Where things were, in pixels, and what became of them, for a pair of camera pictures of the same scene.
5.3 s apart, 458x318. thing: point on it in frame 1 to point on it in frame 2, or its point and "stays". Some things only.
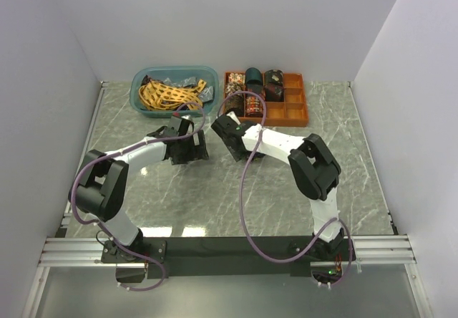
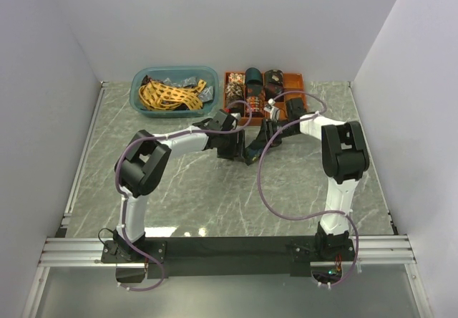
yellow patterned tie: [154, 96] stays
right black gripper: [238, 156] to [265, 134]
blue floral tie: [257, 156] stays
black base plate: [226, 257] stays
